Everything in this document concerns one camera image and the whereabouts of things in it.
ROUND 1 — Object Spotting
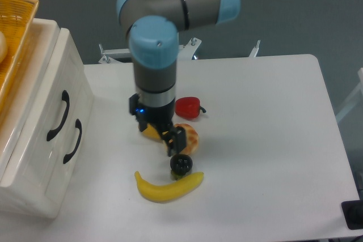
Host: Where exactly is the black top drawer handle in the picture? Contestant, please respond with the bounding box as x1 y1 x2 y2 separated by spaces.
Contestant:
46 90 70 142

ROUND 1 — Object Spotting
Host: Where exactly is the black device at edge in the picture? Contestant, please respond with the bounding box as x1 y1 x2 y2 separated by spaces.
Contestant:
341 200 362 230

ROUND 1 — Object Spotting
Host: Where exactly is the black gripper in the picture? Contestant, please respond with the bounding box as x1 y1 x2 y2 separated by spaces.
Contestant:
129 94 187 156

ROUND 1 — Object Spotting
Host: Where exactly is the black drawer handle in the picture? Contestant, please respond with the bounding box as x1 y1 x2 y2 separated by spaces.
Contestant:
62 118 83 164
46 90 70 142

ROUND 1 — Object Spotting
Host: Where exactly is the white drawer cabinet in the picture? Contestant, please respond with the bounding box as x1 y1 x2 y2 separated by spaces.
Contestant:
1 19 94 218

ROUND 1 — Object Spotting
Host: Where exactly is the yellow banana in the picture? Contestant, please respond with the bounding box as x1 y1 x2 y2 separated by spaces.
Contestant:
134 171 204 203

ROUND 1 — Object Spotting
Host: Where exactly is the yellow bell pepper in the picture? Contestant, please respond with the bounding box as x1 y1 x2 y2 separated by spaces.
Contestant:
141 124 161 141

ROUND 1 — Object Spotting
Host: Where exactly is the white table frame bracket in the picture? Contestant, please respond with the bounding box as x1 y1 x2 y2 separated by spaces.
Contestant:
249 40 261 58

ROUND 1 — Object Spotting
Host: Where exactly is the red bell pepper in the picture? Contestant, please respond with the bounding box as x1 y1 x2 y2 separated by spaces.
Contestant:
175 96 206 120

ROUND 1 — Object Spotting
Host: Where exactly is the orange shrimp ring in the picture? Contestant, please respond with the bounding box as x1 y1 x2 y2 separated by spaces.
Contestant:
163 123 200 157

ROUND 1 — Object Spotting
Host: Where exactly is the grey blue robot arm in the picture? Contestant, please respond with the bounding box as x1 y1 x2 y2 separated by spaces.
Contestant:
116 0 241 156

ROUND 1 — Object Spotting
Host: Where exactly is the yellow wicker basket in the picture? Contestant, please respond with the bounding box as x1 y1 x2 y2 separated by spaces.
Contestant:
1 0 39 108

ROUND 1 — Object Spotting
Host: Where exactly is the black lower drawer handle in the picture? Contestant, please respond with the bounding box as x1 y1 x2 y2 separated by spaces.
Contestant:
62 118 83 164

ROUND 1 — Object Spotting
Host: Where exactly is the white chair frame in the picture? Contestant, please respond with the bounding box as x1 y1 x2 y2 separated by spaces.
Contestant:
335 68 362 124

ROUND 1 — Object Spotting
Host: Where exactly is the black grape bunch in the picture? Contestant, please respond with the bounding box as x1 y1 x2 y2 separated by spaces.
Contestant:
170 154 193 180

